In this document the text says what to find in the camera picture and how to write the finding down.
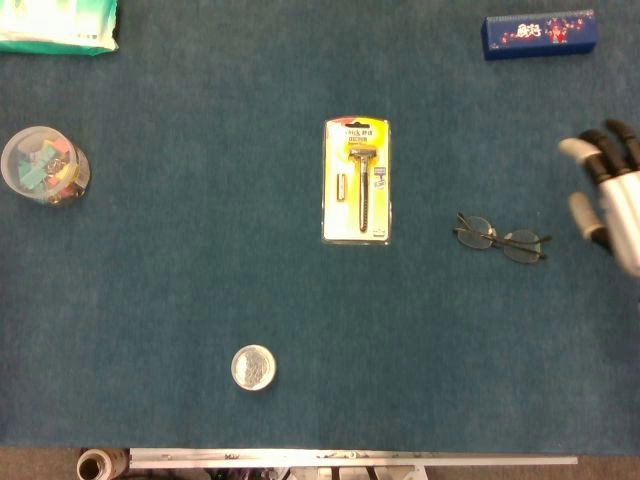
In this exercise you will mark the thin black-framed eyeglasses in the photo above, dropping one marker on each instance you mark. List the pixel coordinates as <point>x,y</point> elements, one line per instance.
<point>477,235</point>

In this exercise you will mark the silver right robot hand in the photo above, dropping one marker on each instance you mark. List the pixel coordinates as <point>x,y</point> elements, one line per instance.
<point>622,215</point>

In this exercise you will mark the clear jar of binder clips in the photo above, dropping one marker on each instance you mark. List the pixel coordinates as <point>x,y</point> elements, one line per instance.
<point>42,167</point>

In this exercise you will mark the long dark blue printed box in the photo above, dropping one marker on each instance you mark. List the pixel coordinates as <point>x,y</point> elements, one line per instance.
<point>540,37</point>

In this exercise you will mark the silver metal rail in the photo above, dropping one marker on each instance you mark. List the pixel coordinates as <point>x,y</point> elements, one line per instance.
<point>350,456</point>

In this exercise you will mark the green white wet wipes pack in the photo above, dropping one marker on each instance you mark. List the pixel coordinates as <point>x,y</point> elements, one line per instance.
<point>55,25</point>

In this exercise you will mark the brown cardboard tape roll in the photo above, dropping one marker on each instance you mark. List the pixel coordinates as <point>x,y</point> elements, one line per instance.
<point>97,465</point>

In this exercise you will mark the teal felt table cloth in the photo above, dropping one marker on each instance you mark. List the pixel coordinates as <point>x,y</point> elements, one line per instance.
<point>250,280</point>

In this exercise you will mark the yellow razor blister pack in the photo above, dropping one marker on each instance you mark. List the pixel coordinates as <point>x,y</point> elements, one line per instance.
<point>356,220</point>

